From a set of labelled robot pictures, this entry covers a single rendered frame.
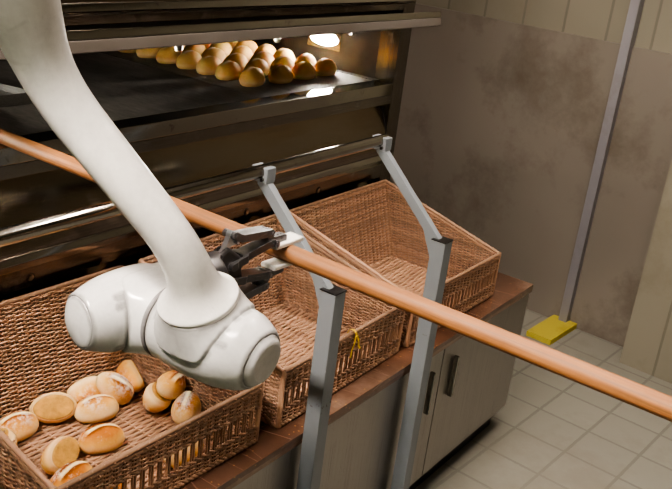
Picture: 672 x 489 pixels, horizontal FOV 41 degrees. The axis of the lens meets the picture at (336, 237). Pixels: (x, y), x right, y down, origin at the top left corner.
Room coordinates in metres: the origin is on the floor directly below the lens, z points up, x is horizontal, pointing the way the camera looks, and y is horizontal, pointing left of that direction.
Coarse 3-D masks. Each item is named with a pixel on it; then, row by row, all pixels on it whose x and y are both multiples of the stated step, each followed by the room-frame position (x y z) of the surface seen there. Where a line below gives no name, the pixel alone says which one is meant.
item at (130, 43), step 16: (208, 32) 2.04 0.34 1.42; (224, 32) 2.09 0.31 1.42; (240, 32) 2.13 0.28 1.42; (256, 32) 2.18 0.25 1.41; (272, 32) 2.23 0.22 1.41; (288, 32) 2.28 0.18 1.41; (304, 32) 2.34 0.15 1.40; (320, 32) 2.39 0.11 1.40; (336, 32) 2.45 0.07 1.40; (352, 32) 2.52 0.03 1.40; (80, 48) 1.74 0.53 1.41; (96, 48) 1.77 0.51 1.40; (112, 48) 1.80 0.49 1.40; (128, 48) 1.84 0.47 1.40; (144, 48) 1.88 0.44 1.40
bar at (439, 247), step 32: (288, 160) 1.96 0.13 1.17; (320, 160) 2.05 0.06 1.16; (384, 160) 2.28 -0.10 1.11; (192, 192) 1.69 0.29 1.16; (32, 224) 1.39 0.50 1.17; (64, 224) 1.43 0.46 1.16; (288, 224) 1.84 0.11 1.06; (448, 256) 2.18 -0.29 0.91; (320, 288) 1.77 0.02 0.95; (320, 320) 1.77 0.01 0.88; (320, 352) 1.76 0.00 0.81; (416, 352) 2.17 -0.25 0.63; (320, 384) 1.76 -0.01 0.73; (416, 384) 2.16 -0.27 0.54; (320, 416) 1.75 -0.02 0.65; (416, 416) 2.16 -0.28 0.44; (320, 448) 1.77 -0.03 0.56; (320, 480) 1.78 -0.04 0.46
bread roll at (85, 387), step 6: (84, 378) 1.78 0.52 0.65; (90, 378) 1.79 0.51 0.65; (78, 384) 1.76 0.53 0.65; (84, 384) 1.76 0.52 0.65; (90, 384) 1.77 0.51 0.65; (72, 390) 1.75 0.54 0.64; (78, 390) 1.75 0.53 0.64; (84, 390) 1.75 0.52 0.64; (90, 390) 1.76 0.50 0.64; (96, 390) 1.77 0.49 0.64; (72, 396) 1.74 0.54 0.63; (78, 396) 1.74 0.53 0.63; (84, 396) 1.75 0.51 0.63; (78, 402) 1.74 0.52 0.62
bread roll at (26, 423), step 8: (8, 416) 1.61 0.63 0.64; (16, 416) 1.61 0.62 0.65; (24, 416) 1.62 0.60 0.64; (32, 416) 1.64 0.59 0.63; (0, 424) 1.59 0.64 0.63; (8, 424) 1.60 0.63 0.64; (16, 424) 1.60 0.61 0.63; (24, 424) 1.61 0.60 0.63; (32, 424) 1.63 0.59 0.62; (16, 432) 1.59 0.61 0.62; (24, 432) 1.60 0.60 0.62; (32, 432) 1.62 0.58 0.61
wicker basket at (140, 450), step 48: (48, 288) 1.81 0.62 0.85; (0, 336) 1.70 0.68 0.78; (0, 384) 1.67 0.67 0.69; (48, 384) 1.75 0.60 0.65; (192, 384) 1.84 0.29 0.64; (0, 432) 1.37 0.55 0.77; (48, 432) 1.66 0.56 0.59; (144, 432) 1.70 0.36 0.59; (192, 432) 1.56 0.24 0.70; (240, 432) 1.69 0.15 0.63; (0, 480) 1.37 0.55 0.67; (48, 480) 1.30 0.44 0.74; (96, 480) 1.35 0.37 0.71; (144, 480) 1.45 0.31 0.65; (192, 480) 1.56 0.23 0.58
